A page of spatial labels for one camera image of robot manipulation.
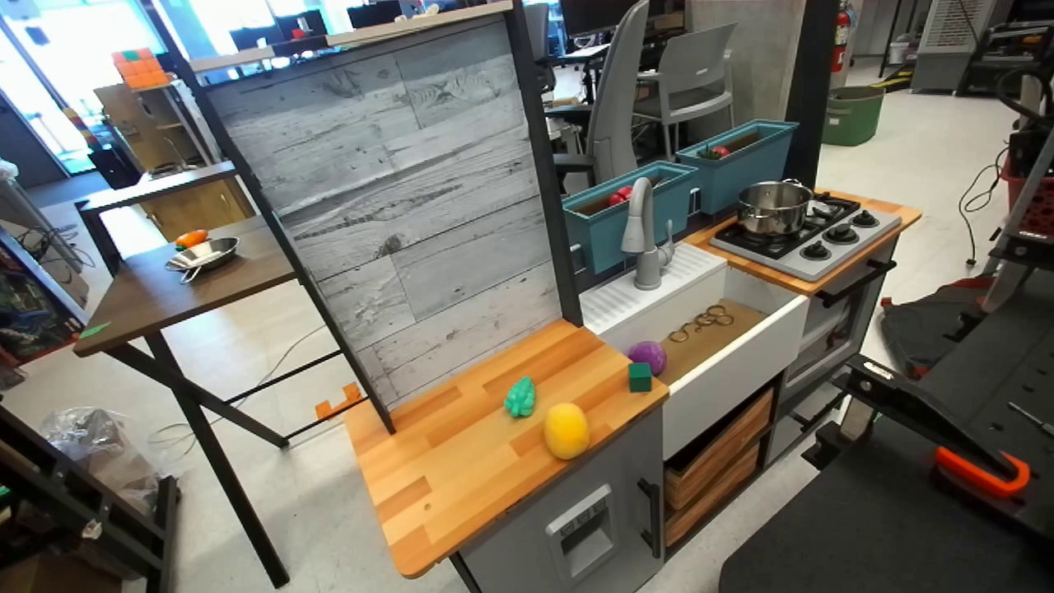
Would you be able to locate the wooden stove counter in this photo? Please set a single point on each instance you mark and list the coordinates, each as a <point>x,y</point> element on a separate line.
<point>907,215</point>

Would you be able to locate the tan wooden cabinet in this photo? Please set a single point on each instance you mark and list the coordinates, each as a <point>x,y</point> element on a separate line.
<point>198,201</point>

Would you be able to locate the grey plastic chair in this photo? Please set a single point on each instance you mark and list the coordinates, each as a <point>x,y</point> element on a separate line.
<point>692,71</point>

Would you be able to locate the wooden butcher-block countertop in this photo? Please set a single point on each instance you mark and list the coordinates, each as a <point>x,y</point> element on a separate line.
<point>464,461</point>

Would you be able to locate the grey toy oven front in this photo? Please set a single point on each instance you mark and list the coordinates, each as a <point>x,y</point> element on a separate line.
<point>843,330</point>

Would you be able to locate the black perforated work table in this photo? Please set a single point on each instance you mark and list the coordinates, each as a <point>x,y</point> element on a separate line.
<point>878,528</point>

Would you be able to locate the orange box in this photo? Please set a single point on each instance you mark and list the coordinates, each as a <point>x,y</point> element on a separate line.
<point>144,71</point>

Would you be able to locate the yellow toy lemon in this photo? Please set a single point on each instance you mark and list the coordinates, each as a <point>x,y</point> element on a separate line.
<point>566,430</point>

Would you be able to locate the clear plastic bag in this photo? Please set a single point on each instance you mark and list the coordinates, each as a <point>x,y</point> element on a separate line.
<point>104,448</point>

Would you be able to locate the wooden bracket foot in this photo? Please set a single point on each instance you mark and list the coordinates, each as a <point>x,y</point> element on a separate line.
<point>340,402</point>

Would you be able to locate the silver metal pot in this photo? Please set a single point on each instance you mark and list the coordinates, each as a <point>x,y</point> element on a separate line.
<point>774,204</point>

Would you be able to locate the grey wood-pattern back panel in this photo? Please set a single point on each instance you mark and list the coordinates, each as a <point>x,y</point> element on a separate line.
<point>407,197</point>

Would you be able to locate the dark narrow desk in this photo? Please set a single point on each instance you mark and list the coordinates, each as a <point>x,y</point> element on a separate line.
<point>144,184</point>

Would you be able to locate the green bin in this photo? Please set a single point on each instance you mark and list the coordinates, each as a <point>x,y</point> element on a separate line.
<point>851,117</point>

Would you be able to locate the black vertical post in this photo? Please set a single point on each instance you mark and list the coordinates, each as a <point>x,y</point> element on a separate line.
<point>811,87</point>

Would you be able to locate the dark green toy cube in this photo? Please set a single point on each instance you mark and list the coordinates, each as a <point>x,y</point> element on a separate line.
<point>640,375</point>

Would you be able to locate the purple toy fruit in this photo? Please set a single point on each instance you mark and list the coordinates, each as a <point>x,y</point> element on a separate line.
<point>649,352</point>

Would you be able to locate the wooden crate drawer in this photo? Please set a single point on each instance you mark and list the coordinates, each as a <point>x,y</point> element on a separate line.
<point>713,464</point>

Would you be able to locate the grey toy faucet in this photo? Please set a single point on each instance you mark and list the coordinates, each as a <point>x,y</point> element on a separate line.
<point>640,219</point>

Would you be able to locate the orange small object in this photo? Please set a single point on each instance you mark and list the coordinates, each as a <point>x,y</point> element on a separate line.
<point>193,238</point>

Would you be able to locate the green toy vegetable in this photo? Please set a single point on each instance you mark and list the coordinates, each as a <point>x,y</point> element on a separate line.
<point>523,395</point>

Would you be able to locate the grey toy kitchen cabinet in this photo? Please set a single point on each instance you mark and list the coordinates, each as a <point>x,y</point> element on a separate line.
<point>514,553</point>

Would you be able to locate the white toy sink basin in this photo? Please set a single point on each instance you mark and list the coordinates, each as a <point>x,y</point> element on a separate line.
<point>731,380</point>

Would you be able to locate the black metal frame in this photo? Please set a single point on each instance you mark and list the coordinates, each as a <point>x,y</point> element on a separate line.
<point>66,510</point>

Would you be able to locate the red fire extinguisher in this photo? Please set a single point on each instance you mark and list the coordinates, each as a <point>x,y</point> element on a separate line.
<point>843,36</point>

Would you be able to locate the grey toy stove cooktop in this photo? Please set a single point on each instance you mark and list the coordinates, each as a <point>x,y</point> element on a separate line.
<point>793,266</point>

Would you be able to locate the brown folding table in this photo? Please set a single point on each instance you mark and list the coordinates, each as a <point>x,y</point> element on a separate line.
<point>154,291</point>

